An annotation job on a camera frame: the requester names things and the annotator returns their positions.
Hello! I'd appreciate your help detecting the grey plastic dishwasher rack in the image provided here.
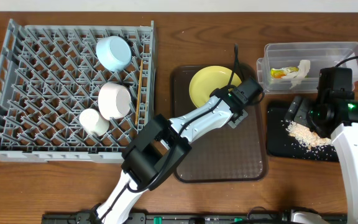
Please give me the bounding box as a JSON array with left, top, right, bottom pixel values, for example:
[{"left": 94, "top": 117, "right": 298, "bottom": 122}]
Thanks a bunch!
[{"left": 0, "top": 21, "right": 157, "bottom": 163}]

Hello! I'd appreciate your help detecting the clear plastic waste bin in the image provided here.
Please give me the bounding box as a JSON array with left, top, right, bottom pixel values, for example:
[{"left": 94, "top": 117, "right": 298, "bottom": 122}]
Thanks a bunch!
[{"left": 257, "top": 42, "right": 358, "bottom": 94}]

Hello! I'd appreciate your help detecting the spilled rice pile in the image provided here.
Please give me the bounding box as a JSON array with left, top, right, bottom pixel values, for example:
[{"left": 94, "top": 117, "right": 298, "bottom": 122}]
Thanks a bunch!
[{"left": 281, "top": 119, "right": 333, "bottom": 152}]

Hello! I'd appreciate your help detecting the brown plastic serving tray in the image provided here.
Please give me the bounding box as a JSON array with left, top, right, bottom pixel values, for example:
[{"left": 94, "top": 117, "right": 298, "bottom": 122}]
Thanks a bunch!
[{"left": 170, "top": 65, "right": 268, "bottom": 183}]

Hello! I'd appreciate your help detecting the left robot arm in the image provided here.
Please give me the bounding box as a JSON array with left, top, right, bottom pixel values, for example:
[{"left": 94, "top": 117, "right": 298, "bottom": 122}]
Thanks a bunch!
[{"left": 95, "top": 78, "right": 263, "bottom": 223}]

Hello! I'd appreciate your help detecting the wooden chopstick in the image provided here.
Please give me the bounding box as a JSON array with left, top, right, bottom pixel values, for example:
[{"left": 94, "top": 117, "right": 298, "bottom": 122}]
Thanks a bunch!
[{"left": 135, "top": 59, "right": 144, "bottom": 126}]

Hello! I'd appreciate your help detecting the green snack wrapper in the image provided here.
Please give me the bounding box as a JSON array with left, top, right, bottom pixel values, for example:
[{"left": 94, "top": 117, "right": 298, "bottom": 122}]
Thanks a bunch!
[{"left": 270, "top": 67, "right": 299, "bottom": 78}]

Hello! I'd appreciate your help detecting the white plastic cup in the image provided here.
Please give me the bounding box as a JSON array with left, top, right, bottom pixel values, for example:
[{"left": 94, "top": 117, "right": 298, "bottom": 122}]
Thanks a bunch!
[{"left": 79, "top": 108, "right": 109, "bottom": 136}]

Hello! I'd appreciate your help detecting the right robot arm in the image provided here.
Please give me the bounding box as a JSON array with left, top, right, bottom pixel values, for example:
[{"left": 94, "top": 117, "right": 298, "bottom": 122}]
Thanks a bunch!
[{"left": 285, "top": 67, "right": 358, "bottom": 223}]

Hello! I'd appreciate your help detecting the pink bowl with rice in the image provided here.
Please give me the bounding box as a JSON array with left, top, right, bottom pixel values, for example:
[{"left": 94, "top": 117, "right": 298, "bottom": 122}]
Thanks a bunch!
[{"left": 98, "top": 83, "right": 132, "bottom": 119}]

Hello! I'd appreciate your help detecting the light blue bowl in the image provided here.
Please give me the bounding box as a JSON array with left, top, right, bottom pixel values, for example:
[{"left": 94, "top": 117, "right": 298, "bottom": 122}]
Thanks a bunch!
[{"left": 96, "top": 36, "right": 132, "bottom": 72}]

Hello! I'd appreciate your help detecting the yellow round plate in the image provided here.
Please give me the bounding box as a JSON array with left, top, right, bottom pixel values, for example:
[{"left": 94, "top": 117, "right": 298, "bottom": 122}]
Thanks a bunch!
[{"left": 189, "top": 66, "right": 232, "bottom": 108}]

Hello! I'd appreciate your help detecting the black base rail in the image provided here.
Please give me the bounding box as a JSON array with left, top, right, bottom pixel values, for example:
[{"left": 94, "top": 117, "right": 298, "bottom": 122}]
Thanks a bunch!
[{"left": 41, "top": 207, "right": 347, "bottom": 224}]

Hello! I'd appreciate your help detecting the black waste tray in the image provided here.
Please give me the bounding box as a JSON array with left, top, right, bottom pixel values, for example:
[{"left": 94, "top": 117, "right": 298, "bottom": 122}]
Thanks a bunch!
[{"left": 267, "top": 101, "right": 339, "bottom": 162}]

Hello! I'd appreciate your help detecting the white tissue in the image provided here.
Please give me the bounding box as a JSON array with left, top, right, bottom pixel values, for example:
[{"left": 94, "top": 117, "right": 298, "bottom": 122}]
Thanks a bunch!
[{"left": 289, "top": 60, "right": 311, "bottom": 89}]

